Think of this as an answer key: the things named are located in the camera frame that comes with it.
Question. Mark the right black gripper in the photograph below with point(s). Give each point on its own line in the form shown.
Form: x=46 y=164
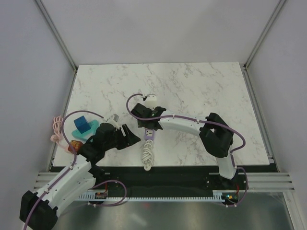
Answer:
x=140 y=124

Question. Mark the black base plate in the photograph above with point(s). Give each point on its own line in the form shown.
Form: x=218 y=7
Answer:
x=167 y=181

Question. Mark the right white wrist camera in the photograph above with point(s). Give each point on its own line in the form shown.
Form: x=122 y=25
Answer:
x=150 y=99

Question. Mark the right aluminium frame post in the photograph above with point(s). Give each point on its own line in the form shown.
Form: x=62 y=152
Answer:
x=269 y=24

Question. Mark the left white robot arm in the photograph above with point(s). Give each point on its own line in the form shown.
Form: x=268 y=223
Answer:
x=40 y=209

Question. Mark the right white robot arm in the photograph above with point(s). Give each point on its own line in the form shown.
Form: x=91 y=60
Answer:
x=213 y=132

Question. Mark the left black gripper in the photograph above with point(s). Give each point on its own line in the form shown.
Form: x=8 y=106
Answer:
x=130 y=138

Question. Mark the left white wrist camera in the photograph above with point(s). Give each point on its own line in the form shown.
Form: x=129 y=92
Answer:
x=113 y=120

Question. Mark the left aluminium frame post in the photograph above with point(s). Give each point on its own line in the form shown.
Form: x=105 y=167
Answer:
x=56 y=34

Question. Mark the purple power strip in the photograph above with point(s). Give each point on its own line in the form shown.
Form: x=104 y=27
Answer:
x=149 y=134

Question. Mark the blue cube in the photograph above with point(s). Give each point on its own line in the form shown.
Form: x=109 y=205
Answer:
x=81 y=124

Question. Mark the aluminium frame post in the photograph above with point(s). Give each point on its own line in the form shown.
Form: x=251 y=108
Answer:
x=56 y=34
x=269 y=24

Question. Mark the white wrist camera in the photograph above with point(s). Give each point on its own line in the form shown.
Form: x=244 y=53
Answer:
x=113 y=120
x=150 y=99

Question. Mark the orange patterned block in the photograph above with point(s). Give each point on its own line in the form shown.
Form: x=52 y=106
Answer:
x=74 y=146

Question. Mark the white slotted cable duct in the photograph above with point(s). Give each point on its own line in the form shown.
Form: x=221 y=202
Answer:
x=97 y=197

